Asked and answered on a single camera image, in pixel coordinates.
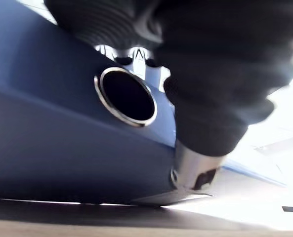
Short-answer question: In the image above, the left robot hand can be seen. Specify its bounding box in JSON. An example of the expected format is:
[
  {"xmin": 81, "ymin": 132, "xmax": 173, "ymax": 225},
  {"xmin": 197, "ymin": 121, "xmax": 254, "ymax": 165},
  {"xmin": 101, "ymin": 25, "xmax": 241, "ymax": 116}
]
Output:
[{"xmin": 43, "ymin": 0, "xmax": 293, "ymax": 191}]

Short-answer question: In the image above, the blue lever arch folder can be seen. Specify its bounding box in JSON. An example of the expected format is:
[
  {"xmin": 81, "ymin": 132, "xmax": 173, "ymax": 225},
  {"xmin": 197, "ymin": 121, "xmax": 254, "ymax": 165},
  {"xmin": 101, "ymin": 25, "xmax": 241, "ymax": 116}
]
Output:
[{"xmin": 0, "ymin": 0, "xmax": 288, "ymax": 207}]

